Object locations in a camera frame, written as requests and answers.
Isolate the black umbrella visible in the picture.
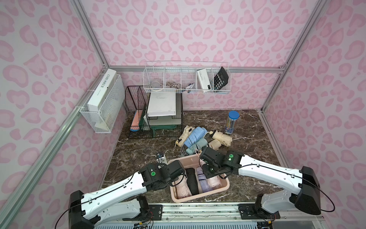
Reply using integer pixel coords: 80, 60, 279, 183
186, 168, 199, 196

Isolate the pink plastic storage box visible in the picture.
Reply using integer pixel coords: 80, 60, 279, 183
168, 155, 230, 203

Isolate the purple umbrella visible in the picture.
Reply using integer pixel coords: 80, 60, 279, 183
196, 168, 212, 193

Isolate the cream umbrella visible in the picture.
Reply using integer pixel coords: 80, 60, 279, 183
175, 126, 195, 148
209, 130, 233, 147

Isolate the blue umbrella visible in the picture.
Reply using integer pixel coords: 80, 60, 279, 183
184, 127, 207, 148

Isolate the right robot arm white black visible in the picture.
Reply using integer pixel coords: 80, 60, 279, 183
200, 148, 324, 216

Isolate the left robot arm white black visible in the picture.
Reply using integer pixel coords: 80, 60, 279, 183
66, 161, 185, 229

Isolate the mint green folded umbrella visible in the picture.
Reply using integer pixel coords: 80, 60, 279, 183
185, 138, 208, 155

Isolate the small white box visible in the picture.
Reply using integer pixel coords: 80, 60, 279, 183
197, 69, 211, 93

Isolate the long white box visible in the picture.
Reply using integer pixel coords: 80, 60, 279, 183
87, 69, 117, 112

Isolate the green document tray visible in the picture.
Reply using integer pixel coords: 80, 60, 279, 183
142, 115, 182, 137

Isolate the blue lid pencil jar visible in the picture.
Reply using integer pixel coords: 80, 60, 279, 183
225, 111, 240, 135

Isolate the white paper stack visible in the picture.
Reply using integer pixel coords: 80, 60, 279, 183
147, 92, 176, 117

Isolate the black calculator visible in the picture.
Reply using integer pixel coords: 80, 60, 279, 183
213, 67, 229, 93

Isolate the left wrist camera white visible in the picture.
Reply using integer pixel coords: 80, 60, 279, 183
156, 153, 167, 164

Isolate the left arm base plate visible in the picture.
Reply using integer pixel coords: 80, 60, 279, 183
123, 204, 163, 221

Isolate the aluminium front rail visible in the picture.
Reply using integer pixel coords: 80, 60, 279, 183
77, 200, 324, 229

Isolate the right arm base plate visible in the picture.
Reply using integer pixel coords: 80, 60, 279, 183
238, 203, 281, 220

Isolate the black wire file rack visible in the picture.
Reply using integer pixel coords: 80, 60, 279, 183
124, 86, 183, 139

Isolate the white wire side basket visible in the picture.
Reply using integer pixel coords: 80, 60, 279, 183
80, 74, 125, 134

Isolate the white wire wall basket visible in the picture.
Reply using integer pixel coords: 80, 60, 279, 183
143, 61, 231, 94

